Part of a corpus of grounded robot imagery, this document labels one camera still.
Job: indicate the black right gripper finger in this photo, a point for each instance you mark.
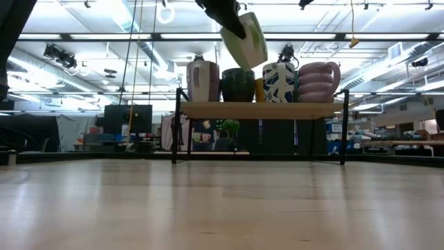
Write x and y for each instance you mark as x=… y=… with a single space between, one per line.
x=227 y=21

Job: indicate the green and white mug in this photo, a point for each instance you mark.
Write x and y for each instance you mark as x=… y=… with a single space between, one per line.
x=251 y=48

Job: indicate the dark speckled teal mug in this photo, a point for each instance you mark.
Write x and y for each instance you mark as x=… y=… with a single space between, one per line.
x=238 y=87

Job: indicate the yellow-orange mug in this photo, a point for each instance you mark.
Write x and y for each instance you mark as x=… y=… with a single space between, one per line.
x=259 y=92

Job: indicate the white mug with blue leaves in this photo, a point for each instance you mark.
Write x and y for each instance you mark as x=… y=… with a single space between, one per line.
x=279 y=83

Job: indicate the lilac ribbed mug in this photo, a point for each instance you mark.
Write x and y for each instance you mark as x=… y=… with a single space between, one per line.
x=317 y=83

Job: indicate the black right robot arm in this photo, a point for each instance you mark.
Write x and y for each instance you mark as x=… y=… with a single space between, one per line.
x=305 y=2

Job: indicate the black ceiling spotlight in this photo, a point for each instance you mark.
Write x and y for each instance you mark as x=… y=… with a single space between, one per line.
x=198 y=57
x=287 y=53

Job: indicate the wooden shelf with black legs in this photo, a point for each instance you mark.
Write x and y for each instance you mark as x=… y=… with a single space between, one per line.
x=260 y=110

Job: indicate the potted green plant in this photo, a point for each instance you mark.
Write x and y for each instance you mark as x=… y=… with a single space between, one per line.
x=231 y=126

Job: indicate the pink cup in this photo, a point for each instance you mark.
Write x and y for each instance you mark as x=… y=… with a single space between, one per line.
x=206 y=137

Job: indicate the black overhead crossbar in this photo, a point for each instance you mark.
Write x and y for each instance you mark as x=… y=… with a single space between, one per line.
x=104 y=36

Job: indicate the black monitor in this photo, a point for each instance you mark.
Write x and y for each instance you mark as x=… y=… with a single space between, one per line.
x=118 y=119

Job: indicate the blue storage bin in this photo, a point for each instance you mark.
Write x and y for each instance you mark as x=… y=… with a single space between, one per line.
x=334 y=139

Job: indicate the black track light cluster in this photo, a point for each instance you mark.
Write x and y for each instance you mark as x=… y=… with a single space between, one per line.
x=60 y=55

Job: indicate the grey cloth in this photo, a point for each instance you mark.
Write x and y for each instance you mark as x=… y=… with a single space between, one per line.
x=69 y=132

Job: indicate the wooden workbench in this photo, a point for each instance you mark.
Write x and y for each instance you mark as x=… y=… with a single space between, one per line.
x=402 y=143

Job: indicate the black curtain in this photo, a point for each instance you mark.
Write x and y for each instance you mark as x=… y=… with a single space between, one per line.
x=27 y=132

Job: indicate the grey metal stub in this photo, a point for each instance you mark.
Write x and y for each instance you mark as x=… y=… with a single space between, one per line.
x=12 y=158

